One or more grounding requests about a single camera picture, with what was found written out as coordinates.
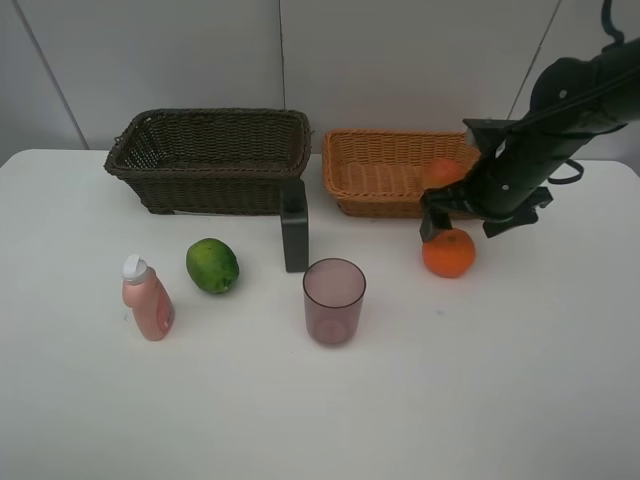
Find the dark brown wicker basket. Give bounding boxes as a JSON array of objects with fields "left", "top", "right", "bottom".
[{"left": 104, "top": 108, "right": 311, "bottom": 216}]

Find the orange wicker basket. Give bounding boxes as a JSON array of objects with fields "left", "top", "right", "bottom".
[{"left": 322, "top": 129, "right": 480, "bottom": 218}]

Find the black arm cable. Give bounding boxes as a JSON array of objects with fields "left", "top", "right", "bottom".
[{"left": 547, "top": 0, "right": 626, "bottom": 186}]

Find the purple translucent plastic cup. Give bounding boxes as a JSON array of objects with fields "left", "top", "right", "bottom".
[{"left": 302, "top": 258, "right": 367, "bottom": 346}]

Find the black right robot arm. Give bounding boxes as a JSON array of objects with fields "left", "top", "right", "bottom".
[{"left": 420, "top": 41, "right": 639, "bottom": 242}]

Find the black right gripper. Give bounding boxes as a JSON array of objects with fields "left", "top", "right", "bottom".
[{"left": 419, "top": 119, "right": 595, "bottom": 243}]

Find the pink lotion bottle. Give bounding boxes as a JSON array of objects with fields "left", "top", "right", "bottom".
[{"left": 121, "top": 254, "right": 175, "bottom": 341}]

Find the green lime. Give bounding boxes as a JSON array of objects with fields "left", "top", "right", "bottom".
[{"left": 186, "top": 238, "right": 240, "bottom": 294}]

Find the red yellow peach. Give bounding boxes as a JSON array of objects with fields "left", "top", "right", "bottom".
[{"left": 425, "top": 158, "right": 467, "bottom": 188}]

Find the dark green shampoo bottle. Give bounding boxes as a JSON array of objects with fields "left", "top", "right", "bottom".
[{"left": 279, "top": 178, "right": 309, "bottom": 273}]

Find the orange tangerine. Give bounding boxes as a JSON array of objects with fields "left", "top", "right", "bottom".
[{"left": 422, "top": 228, "right": 476, "bottom": 278}]

